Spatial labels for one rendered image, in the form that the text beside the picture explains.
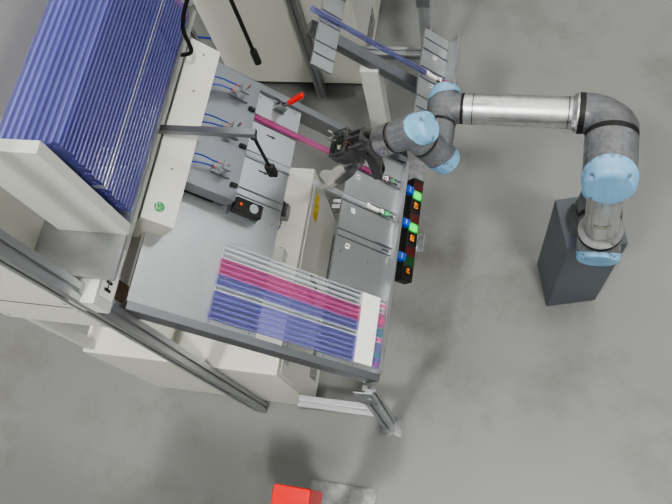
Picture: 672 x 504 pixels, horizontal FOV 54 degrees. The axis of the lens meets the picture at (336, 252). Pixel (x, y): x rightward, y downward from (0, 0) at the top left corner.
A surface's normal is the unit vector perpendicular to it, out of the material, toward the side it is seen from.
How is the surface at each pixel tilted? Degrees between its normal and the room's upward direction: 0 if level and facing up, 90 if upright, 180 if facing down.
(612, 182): 84
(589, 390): 0
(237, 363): 0
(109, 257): 0
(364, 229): 44
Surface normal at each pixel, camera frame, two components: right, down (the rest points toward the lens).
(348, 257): 0.55, -0.22
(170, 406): -0.17, -0.38
